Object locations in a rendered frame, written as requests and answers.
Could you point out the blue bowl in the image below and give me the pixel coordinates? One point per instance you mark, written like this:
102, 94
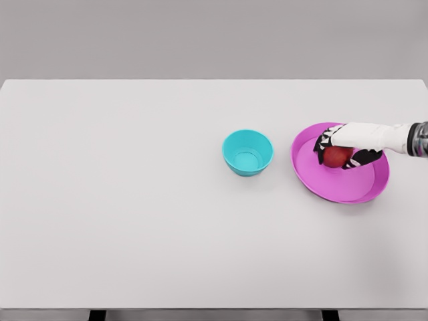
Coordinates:
247, 152

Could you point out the pink plate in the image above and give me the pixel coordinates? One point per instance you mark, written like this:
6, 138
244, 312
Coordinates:
337, 184

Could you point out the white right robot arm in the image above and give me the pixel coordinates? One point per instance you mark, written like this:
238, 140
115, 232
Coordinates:
401, 137

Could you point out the red apple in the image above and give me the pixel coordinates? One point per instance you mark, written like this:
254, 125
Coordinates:
337, 157

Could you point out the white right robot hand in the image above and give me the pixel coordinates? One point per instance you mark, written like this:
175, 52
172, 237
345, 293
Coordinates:
354, 135

